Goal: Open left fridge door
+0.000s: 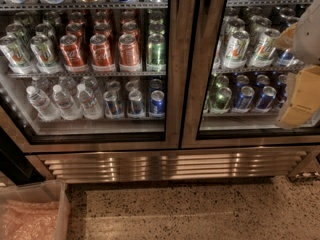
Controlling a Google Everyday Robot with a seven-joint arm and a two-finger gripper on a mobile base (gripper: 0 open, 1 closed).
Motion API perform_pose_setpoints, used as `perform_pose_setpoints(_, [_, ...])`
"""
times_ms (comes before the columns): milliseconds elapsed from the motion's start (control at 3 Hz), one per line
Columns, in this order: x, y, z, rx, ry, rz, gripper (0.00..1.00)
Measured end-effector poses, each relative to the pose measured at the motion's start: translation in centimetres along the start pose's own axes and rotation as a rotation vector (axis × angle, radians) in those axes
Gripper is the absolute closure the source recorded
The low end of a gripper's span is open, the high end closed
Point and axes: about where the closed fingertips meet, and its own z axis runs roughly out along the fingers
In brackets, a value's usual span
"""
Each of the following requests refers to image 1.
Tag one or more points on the right fridge left 7up can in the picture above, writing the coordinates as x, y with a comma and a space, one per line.
235, 52

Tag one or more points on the glass fridge door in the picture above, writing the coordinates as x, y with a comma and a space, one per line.
25, 19
216, 21

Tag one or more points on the front left red cola can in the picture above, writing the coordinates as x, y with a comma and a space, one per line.
74, 59

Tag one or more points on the left energy drink can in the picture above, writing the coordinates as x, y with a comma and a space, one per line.
113, 106

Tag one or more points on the front right red cola can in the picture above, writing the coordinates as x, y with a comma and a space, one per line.
130, 59

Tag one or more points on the blue energy drink can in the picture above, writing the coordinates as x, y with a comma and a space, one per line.
157, 103

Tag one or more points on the front green soda can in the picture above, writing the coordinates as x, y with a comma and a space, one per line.
156, 52

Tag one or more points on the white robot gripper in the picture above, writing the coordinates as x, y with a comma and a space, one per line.
309, 39

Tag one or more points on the front left 7up can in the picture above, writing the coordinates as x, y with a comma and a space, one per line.
20, 60

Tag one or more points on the water bottle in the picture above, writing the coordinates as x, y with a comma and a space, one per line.
47, 111
89, 103
70, 110

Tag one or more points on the middle energy drink can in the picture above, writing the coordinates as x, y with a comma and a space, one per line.
136, 105

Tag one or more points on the clear plastic storage bin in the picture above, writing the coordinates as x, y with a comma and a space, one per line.
44, 192

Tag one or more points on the pink bubble wrap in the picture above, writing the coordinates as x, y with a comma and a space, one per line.
28, 221

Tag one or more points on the right water bottle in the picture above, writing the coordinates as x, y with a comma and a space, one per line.
89, 103

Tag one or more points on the right fridge green can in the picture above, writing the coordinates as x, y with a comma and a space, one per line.
221, 100

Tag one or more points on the middle water bottle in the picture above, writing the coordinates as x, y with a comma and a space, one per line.
70, 110

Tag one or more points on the front middle red cola can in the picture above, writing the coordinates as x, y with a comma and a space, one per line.
102, 60

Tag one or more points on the right fridge silver blue can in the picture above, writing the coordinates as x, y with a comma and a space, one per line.
285, 58

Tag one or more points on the red cola can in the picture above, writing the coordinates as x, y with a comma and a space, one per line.
102, 60
74, 59
130, 59

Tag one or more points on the left water bottle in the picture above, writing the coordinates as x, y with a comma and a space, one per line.
47, 111

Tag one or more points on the steel fridge bottom grille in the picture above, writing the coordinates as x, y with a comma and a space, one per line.
135, 166

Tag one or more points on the fridge 7up can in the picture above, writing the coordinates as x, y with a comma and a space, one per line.
262, 55
235, 52

